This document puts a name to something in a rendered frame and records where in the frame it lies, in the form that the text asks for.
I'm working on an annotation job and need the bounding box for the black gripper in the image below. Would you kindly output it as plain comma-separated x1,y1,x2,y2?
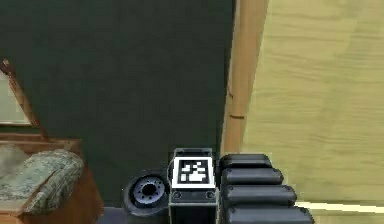
122,170,172,224

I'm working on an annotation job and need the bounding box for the brown wooden bed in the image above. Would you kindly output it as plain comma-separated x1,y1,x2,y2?
0,132,105,224

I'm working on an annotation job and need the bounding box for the grey patterned pillow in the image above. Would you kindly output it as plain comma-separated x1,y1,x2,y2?
0,145,85,215

